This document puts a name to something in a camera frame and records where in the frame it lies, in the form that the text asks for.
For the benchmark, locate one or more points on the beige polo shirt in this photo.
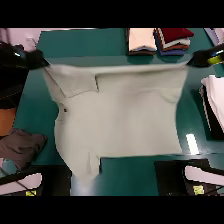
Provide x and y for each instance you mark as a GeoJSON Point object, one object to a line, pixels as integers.
{"type": "Point", "coordinates": [123, 110]}

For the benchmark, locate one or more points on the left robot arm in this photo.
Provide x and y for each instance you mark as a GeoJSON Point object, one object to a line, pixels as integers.
{"type": "Point", "coordinates": [13, 58]}

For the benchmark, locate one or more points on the brown folded garment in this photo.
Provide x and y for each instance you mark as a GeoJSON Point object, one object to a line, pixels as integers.
{"type": "Point", "coordinates": [143, 52]}

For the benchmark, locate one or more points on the white folded garment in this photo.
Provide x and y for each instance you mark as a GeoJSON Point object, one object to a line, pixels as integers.
{"type": "Point", "coordinates": [141, 38]}

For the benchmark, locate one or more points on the blue folded garment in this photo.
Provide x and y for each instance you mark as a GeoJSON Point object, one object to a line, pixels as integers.
{"type": "Point", "coordinates": [170, 52]}

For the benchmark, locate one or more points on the grey-brown garment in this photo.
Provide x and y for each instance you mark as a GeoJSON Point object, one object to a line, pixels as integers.
{"type": "Point", "coordinates": [20, 145]}

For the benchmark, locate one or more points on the red folded garment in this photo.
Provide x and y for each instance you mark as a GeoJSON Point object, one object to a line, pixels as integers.
{"type": "Point", "coordinates": [175, 33]}

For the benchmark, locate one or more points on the teal garment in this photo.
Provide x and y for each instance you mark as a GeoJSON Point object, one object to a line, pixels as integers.
{"type": "Point", "coordinates": [8, 166]}

